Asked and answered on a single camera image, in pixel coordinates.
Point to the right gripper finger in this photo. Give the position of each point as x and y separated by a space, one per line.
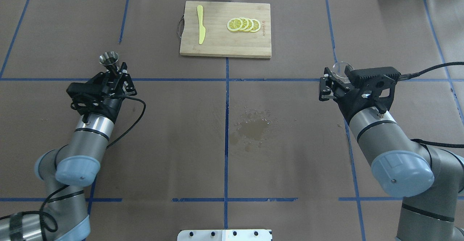
325 91

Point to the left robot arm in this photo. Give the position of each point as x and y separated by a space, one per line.
66 171

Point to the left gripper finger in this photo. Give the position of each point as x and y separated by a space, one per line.
125 80
106 89

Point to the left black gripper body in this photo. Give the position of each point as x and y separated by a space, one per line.
108 106

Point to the bamboo cutting board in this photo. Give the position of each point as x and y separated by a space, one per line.
219 41

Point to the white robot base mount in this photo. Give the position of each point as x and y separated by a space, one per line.
226 235

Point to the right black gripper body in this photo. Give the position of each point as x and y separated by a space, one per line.
347 103

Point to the lemon slice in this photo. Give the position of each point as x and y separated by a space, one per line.
243 24

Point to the steel cocktail shaker cup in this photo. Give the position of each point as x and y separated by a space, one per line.
109 60

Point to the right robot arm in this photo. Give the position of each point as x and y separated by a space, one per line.
425 175

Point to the yellow plastic knife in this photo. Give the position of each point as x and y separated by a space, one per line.
202 29

